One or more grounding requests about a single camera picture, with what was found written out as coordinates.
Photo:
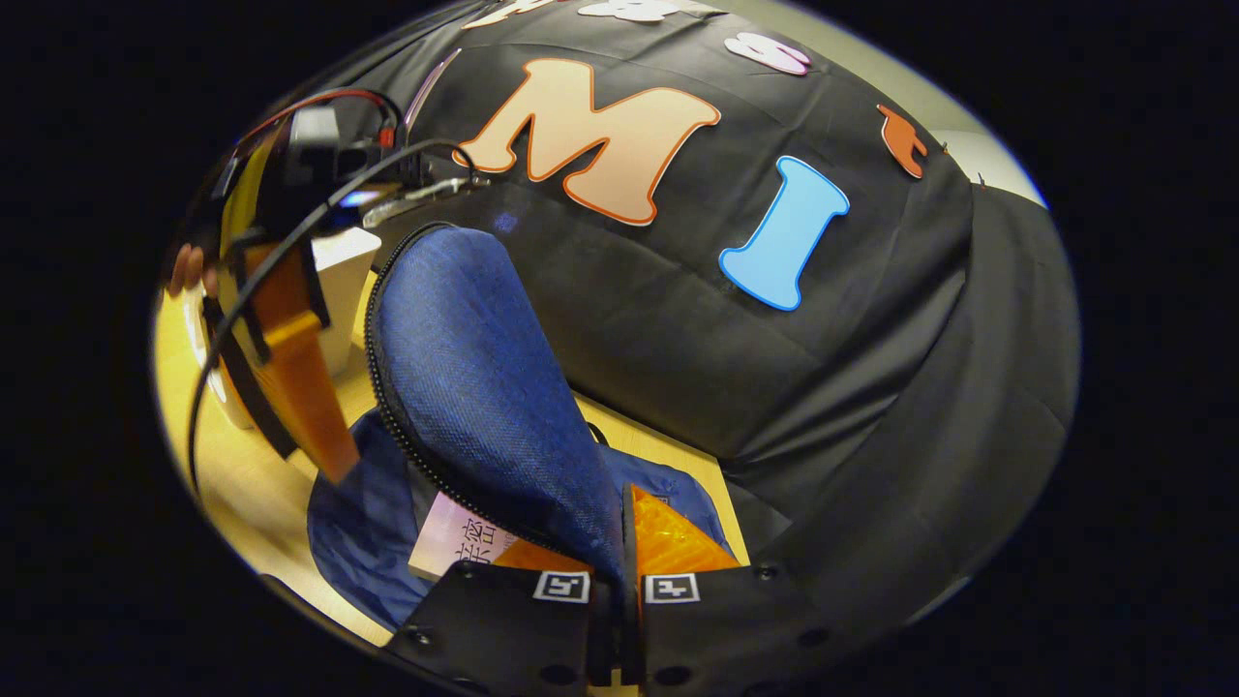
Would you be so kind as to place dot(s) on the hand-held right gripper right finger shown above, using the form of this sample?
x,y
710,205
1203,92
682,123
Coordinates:
x,y
716,629

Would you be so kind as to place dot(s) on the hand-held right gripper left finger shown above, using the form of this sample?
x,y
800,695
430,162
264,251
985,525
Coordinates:
x,y
494,629

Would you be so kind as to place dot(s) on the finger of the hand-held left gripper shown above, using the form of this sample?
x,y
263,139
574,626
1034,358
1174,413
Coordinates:
x,y
310,387

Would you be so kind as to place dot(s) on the pink purple book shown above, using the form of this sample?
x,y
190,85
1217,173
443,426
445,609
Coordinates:
x,y
450,537

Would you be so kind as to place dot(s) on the white plastic bookshelf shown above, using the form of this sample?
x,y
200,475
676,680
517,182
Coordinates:
x,y
344,290

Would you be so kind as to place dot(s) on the blue schoolbag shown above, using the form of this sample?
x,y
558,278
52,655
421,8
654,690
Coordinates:
x,y
465,368

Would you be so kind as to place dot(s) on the black backdrop cloth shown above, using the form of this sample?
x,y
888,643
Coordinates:
x,y
871,387

